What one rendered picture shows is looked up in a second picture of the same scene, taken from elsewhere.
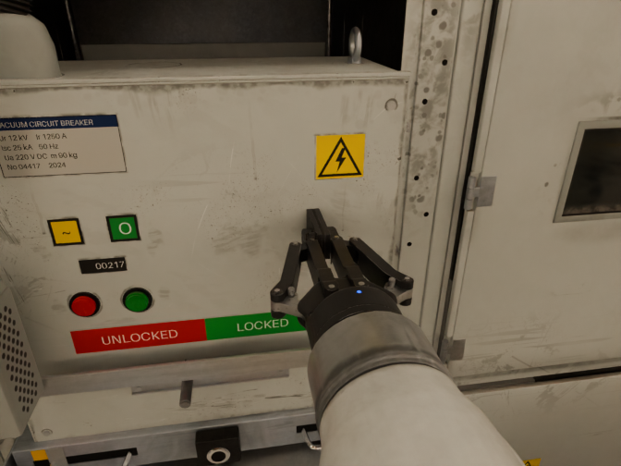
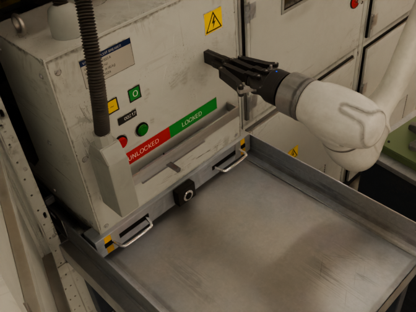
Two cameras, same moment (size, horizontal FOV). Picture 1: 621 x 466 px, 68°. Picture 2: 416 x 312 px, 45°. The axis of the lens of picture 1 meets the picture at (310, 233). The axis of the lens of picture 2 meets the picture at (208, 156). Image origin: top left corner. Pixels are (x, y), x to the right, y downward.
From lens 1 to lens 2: 0.77 m
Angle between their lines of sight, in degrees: 30
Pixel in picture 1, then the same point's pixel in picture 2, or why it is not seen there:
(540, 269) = (280, 41)
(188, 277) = (161, 108)
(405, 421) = (326, 90)
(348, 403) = (306, 96)
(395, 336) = (302, 77)
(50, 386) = not seen: hidden behind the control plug
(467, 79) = not seen: outside the picture
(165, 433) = (160, 197)
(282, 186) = (193, 44)
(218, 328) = (174, 129)
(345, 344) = (291, 85)
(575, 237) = (290, 18)
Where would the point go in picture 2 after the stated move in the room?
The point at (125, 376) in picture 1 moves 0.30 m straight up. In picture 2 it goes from (151, 168) to (127, 51)
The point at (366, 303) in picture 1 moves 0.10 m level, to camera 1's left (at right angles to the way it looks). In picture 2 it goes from (283, 73) to (244, 91)
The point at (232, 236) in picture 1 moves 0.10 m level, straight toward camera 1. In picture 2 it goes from (176, 78) to (208, 93)
